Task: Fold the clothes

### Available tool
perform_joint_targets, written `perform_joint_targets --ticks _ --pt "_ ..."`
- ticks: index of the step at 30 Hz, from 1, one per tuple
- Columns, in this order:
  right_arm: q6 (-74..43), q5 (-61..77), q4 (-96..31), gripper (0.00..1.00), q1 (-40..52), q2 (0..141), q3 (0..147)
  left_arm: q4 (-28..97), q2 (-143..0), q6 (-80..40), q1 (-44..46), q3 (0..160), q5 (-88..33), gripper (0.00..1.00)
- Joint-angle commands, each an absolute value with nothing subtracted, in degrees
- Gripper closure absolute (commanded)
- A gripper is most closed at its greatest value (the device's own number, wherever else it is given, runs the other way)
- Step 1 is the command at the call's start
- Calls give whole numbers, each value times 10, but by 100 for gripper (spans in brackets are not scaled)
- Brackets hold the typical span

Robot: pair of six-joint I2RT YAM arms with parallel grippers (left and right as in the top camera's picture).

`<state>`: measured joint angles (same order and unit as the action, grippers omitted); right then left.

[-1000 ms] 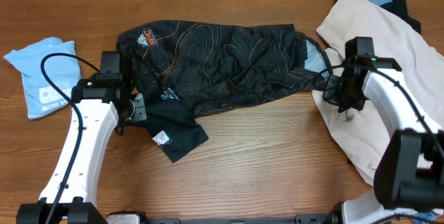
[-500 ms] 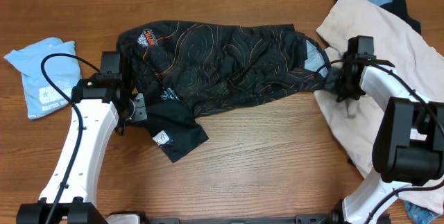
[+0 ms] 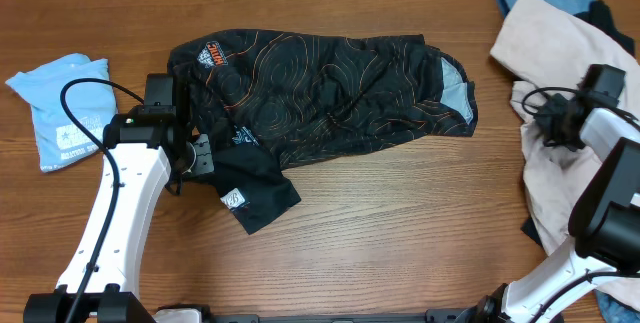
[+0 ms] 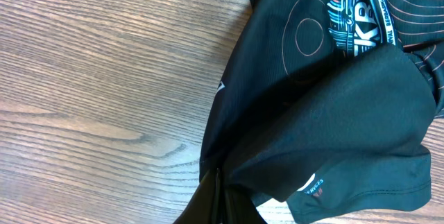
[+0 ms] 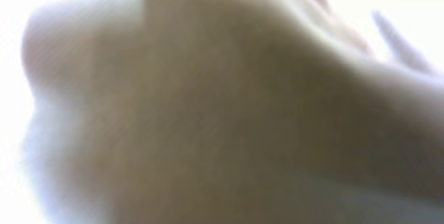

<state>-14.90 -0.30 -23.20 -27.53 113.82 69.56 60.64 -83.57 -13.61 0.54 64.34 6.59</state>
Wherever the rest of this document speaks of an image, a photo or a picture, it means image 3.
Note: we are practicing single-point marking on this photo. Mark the dark navy garment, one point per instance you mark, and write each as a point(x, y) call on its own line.
point(600, 16)

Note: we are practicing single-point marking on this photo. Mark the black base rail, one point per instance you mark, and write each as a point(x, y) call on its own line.
point(345, 318)

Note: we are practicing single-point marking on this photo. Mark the folded light blue t-shirt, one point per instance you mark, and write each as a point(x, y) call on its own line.
point(59, 142)

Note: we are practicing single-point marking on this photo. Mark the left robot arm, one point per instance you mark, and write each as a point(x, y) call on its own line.
point(146, 151)

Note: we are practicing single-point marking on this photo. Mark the cream white shirt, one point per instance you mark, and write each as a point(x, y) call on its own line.
point(549, 51)

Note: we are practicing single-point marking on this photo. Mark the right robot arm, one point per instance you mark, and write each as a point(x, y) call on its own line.
point(603, 241)

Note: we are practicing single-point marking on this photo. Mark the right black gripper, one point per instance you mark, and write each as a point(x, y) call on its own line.
point(549, 107)

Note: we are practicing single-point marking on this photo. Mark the black orange-patterned jersey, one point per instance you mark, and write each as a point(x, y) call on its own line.
point(271, 100)

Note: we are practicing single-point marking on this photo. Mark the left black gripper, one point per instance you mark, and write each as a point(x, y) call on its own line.
point(205, 162)

